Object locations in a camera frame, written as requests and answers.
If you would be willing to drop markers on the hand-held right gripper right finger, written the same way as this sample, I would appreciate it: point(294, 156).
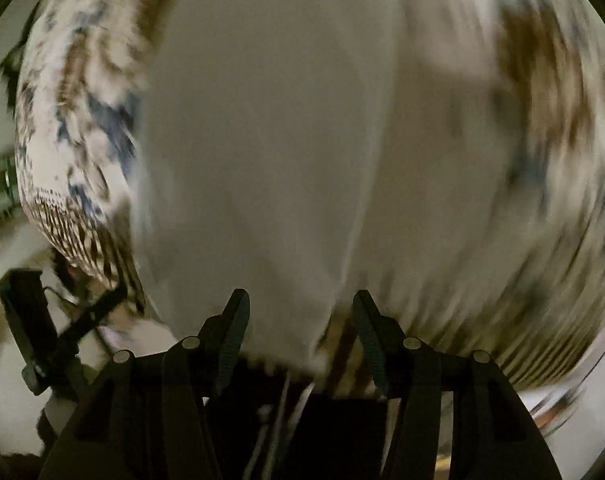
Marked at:
point(370, 332)

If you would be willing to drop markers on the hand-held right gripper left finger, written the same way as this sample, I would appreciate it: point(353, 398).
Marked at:
point(232, 332)

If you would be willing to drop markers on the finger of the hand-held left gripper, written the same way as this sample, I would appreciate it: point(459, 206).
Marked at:
point(25, 310)

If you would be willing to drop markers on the white small garment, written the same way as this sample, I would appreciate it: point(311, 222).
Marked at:
point(292, 135)

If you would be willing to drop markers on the brown blue printed blanket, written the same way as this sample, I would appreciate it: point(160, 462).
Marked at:
point(547, 170)

